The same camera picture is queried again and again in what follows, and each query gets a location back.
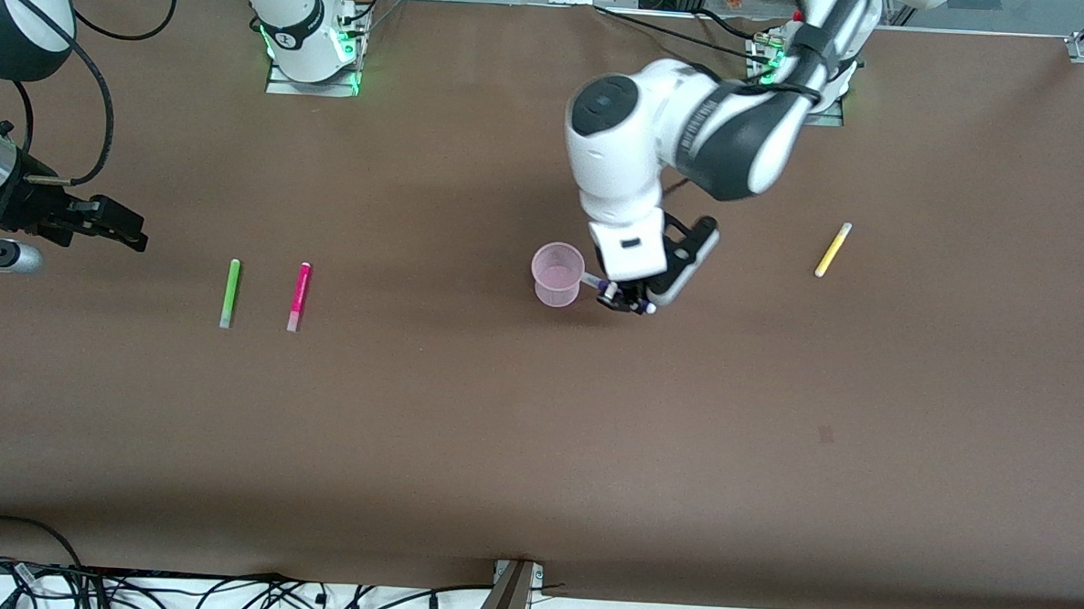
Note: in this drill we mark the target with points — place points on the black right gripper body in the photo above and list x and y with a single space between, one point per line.
32 206

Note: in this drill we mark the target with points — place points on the purple highlighter pen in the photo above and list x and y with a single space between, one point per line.
591 279

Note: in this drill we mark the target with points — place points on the green highlighter pen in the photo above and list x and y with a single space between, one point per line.
231 291

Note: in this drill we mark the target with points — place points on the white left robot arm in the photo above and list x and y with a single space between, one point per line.
696 119

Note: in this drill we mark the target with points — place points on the metal table edge bracket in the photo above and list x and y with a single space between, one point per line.
511 596

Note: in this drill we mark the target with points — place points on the pink mesh pen holder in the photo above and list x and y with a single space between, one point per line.
557 285

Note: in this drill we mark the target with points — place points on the yellow highlighter pen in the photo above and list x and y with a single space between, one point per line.
832 250

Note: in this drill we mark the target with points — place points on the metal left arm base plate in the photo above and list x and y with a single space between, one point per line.
829 118

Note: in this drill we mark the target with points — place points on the pink highlighter pen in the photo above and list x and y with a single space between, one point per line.
300 294

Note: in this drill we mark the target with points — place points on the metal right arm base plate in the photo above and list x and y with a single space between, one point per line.
282 86

